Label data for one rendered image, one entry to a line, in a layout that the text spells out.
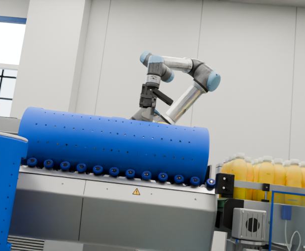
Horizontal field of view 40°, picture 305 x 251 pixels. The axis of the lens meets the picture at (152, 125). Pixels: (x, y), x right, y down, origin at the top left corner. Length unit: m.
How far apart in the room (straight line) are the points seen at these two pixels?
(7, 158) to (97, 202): 0.47
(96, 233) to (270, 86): 3.62
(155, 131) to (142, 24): 3.48
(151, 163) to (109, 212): 0.29
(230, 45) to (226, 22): 0.30
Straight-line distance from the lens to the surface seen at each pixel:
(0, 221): 1.68
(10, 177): 1.68
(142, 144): 1.91
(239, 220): 1.73
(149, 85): 2.09
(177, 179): 1.93
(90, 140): 1.91
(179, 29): 5.29
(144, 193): 1.90
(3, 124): 3.92
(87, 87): 5.13
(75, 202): 1.91
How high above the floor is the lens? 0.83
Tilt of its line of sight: 11 degrees up
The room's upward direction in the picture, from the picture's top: 7 degrees clockwise
